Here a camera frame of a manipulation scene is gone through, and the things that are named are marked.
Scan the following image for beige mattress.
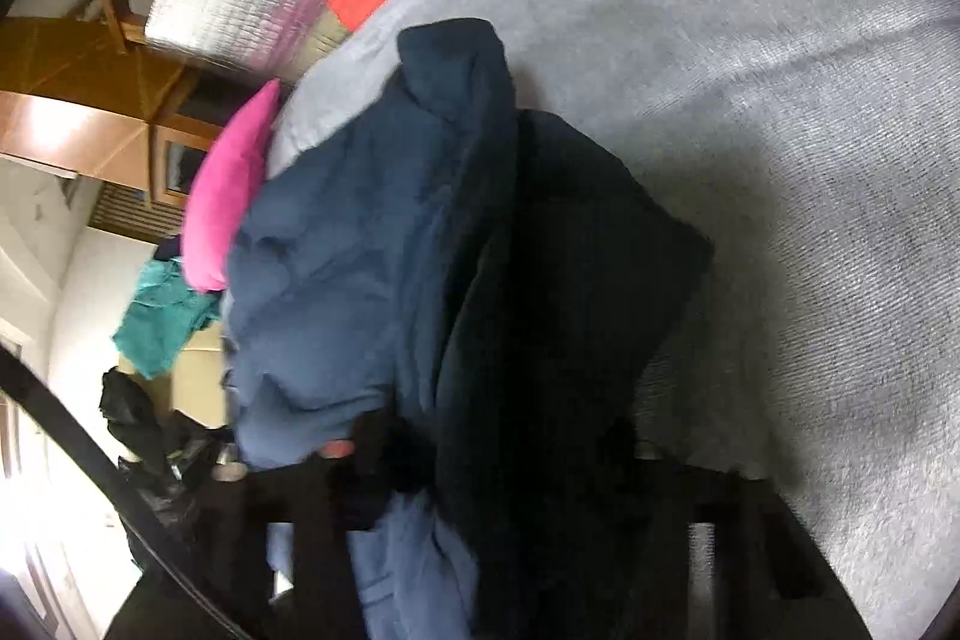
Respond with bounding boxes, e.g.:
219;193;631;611
148;340;230;427

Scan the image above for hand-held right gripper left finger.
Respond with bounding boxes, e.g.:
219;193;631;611
105;415;407;640

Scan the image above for pink cloth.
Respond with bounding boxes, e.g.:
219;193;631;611
182;79;283;294

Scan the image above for navy blue garment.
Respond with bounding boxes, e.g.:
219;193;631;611
221;17;715;640

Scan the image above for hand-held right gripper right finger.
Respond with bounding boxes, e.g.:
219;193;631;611
636;451;872;640

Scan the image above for teal cloth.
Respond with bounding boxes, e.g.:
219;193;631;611
112;257;223;381

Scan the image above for wooden cabinet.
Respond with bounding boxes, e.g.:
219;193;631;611
0;17;230;215

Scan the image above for grey blanket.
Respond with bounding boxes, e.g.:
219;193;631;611
266;0;960;640

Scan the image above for black strap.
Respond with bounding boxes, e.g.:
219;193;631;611
0;344;252;640

